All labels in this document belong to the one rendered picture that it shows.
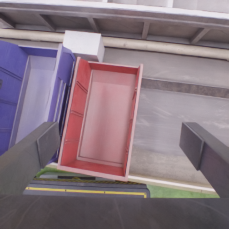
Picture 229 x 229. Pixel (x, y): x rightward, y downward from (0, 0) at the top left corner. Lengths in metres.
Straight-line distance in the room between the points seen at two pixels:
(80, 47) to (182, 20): 0.31
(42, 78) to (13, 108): 0.14
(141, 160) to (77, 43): 0.45
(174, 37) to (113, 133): 0.41
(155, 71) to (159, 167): 0.34
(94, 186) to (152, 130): 0.58
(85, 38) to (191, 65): 0.39
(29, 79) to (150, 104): 0.43
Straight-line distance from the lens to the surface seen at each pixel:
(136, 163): 0.58
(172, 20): 0.53
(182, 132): 0.16
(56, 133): 0.16
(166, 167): 0.60
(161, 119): 0.59
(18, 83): 0.61
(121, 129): 0.57
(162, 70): 0.64
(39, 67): 0.63
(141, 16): 0.52
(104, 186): 1.03
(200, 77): 0.67
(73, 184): 1.07
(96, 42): 0.57
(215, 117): 0.66
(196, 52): 0.67
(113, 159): 0.58
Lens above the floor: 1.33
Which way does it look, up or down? 82 degrees down
